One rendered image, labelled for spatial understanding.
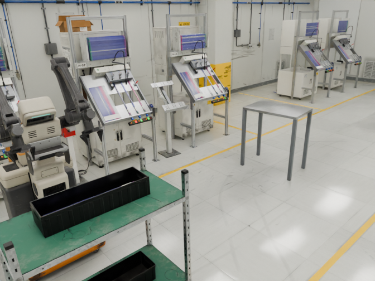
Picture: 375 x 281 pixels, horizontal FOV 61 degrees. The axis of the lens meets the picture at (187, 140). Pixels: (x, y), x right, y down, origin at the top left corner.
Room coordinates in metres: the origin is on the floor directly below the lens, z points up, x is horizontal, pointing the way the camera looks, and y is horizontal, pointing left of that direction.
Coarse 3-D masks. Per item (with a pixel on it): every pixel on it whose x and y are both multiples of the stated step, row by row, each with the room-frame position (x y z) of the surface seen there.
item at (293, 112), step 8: (256, 104) 3.90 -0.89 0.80; (264, 104) 3.89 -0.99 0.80; (272, 104) 3.88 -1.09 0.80; (280, 104) 3.87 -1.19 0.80; (288, 104) 3.86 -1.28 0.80; (264, 112) 3.60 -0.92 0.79; (272, 112) 3.54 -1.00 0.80; (280, 112) 3.54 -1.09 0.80; (288, 112) 3.53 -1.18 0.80; (296, 112) 3.52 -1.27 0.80; (304, 112) 3.51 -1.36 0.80; (296, 120) 3.33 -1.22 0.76; (296, 128) 3.35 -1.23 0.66; (304, 144) 3.65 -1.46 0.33; (304, 152) 3.65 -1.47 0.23; (304, 160) 3.64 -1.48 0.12; (288, 168) 3.35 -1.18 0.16; (304, 168) 3.64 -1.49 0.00; (288, 176) 3.35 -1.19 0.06
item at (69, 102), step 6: (60, 60) 2.20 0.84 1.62; (54, 72) 2.24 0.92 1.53; (60, 78) 2.21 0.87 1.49; (60, 84) 2.20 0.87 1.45; (66, 90) 2.18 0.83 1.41; (66, 96) 2.16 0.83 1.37; (66, 102) 2.15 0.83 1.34; (72, 102) 2.16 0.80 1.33; (66, 108) 2.14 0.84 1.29; (72, 108) 2.14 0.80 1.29; (66, 114) 2.12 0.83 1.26; (72, 114) 2.11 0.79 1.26; (66, 120) 2.13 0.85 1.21; (72, 120) 2.10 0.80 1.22
